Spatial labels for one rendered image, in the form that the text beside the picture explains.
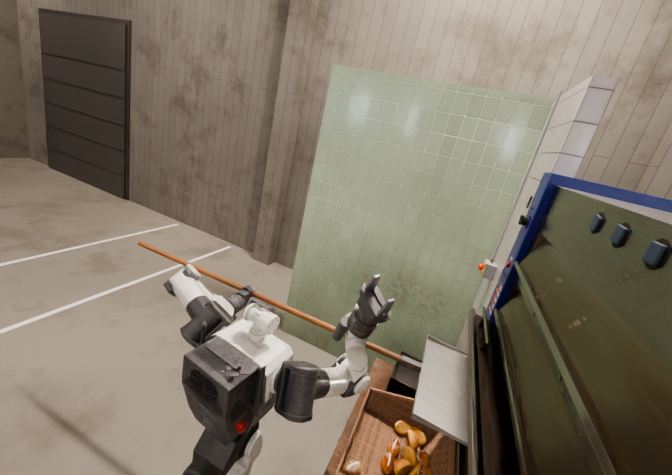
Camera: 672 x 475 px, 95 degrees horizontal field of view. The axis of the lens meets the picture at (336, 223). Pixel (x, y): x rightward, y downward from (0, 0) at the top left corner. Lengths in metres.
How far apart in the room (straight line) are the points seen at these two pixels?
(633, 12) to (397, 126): 2.33
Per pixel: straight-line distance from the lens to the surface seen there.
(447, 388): 1.59
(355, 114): 2.66
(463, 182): 2.50
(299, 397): 1.05
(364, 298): 0.92
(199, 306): 1.29
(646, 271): 0.89
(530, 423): 1.15
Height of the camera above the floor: 2.14
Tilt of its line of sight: 17 degrees down
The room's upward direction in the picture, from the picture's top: 13 degrees clockwise
